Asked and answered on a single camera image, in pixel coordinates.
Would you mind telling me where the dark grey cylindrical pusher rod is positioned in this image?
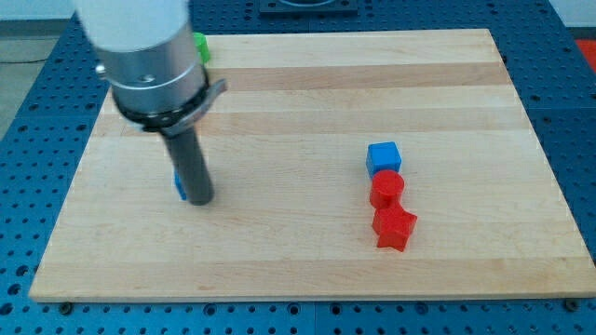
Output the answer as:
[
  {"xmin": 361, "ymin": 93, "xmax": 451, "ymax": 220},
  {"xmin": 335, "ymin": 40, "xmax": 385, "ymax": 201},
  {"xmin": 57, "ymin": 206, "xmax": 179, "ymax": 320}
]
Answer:
[{"xmin": 162, "ymin": 128, "xmax": 214, "ymax": 206}]

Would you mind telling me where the blue triangle block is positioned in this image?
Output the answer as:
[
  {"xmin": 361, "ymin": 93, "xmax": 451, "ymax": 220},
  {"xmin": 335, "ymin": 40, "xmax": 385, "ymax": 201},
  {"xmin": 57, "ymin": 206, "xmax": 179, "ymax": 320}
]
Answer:
[{"xmin": 173, "ymin": 171, "xmax": 187, "ymax": 201}]

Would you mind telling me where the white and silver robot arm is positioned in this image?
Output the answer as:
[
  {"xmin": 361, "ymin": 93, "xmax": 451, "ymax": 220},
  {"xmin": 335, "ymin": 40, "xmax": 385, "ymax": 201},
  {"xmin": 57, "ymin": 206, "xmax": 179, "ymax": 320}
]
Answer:
[{"xmin": 74, "ymin": 0, "xmax": 227, "ymax": 206}]

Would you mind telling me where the green block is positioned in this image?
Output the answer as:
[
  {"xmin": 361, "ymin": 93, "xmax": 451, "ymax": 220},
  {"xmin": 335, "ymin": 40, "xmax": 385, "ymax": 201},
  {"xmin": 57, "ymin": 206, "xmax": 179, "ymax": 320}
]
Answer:
[{"xmin": 193, "ymin": 33, "xmax": 210, "ymax": 64}]

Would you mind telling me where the light wooden board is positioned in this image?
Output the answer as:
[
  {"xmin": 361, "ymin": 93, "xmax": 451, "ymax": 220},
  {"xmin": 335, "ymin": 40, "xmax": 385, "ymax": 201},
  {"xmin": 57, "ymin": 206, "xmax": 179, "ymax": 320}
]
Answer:
[{"xmin": 29, "ymin": 29, "xmax": 595, "ymax": 302}]

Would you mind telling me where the blue cube block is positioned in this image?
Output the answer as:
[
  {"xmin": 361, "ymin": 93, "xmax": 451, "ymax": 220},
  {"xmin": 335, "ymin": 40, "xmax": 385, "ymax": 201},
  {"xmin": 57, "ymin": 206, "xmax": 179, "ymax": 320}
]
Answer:
[{"xmin": 366, "ymin": 141, "xmax": 402, "ymax": 179}]

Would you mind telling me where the black mounting plate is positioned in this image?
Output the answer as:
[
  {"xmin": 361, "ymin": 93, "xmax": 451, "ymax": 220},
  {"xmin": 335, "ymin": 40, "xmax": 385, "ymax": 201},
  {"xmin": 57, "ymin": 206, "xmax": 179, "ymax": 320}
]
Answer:
[{"xmin": 259, "ymin": 0, "xmax": 359, "ymax": 15}]

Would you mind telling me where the red cylinder block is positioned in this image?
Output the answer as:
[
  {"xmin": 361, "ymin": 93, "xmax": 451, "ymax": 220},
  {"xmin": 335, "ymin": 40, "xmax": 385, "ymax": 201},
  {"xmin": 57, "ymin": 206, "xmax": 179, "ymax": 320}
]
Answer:
[{"xmin": 369, "ymin": 169, "xmax": 405, "ymax": 209}]

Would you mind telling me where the red star block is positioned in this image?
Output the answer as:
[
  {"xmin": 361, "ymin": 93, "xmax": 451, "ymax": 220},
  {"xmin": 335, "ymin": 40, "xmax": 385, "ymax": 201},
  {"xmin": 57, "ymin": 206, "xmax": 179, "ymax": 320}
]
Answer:
[{"xmin": 372, "ymin": 205, "xmax": 418, "ymax": 252}]

